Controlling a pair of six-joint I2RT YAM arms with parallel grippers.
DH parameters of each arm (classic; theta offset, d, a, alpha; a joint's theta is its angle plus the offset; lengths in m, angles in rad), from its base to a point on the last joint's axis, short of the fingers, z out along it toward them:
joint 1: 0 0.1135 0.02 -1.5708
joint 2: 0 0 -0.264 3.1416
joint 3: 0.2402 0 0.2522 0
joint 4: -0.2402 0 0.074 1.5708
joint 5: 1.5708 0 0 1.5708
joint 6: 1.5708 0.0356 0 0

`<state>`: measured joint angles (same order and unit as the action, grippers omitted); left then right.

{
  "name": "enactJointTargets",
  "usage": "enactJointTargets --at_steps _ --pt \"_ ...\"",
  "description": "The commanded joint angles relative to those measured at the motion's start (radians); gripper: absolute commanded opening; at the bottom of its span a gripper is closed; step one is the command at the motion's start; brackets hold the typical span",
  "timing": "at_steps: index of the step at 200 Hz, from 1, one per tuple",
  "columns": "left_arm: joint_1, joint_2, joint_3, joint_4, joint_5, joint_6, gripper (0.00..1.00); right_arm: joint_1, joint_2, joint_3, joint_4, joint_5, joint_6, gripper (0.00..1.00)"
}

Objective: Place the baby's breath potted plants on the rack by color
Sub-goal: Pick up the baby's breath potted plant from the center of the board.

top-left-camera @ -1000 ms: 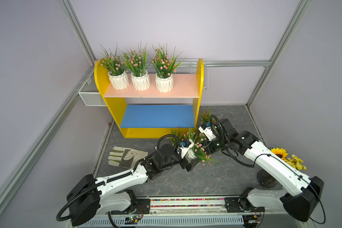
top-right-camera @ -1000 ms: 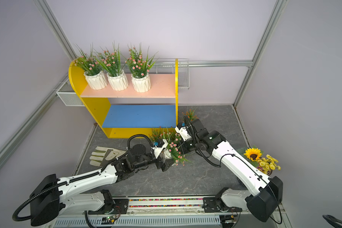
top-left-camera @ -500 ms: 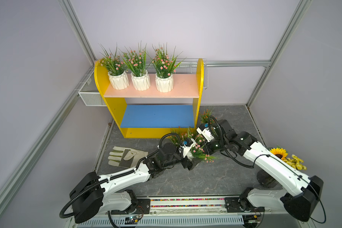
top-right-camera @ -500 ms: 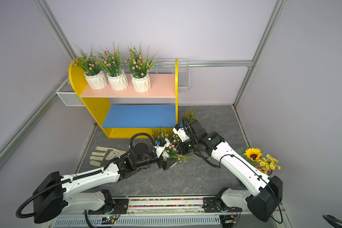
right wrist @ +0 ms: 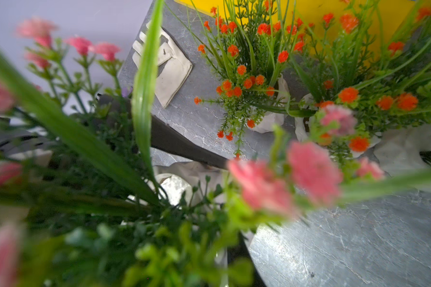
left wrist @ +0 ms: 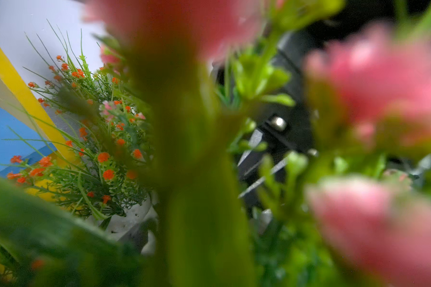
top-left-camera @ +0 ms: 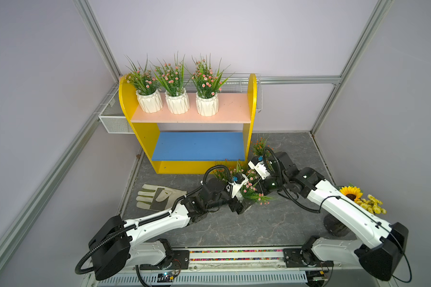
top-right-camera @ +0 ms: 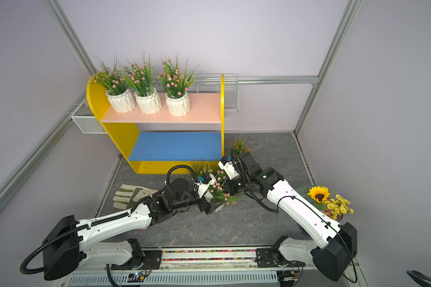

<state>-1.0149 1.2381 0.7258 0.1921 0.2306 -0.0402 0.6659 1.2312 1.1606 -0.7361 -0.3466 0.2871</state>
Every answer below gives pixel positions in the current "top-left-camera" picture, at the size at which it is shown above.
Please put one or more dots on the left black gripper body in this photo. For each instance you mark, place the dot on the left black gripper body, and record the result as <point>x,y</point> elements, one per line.
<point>233,203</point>

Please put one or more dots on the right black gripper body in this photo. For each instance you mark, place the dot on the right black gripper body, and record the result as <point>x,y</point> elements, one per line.
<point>272,183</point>

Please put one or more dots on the pink flower pot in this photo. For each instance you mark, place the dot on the pink flower pot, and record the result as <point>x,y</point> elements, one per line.
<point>146,86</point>
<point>208,83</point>
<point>253,189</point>
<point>172,79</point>

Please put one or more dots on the orange flower pot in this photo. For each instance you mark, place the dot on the orange flower pot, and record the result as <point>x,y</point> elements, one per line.
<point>233,167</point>
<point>258,147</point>

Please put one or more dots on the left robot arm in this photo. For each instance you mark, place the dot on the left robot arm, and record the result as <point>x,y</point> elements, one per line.
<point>120,243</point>

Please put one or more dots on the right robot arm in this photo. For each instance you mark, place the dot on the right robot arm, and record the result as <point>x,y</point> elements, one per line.
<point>379,245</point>

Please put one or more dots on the yellow rack with coloured shelves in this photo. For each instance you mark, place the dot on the yellow rack with coloured shelves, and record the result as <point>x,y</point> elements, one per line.
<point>192,152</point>

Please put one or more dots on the beige garden glove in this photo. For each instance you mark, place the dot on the beige garden glove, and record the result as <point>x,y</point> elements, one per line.
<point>157,198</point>

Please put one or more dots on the sunflower bouquet pot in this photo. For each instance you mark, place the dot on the sunflower bouquet pot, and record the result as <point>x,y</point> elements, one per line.
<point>355,194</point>

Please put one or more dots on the white mesh basket left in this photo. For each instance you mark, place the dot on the white mesh basket left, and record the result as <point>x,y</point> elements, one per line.
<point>112,116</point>

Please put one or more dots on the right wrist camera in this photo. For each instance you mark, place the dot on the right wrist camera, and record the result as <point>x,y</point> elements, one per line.
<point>258,165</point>

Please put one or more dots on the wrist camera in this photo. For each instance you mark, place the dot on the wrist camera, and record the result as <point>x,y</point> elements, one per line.
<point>258,165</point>
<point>237,183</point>

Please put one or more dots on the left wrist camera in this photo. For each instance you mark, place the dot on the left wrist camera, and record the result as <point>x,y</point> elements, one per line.
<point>237,183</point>

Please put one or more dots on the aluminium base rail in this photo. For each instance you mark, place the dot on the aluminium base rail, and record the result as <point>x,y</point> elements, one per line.
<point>255,266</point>

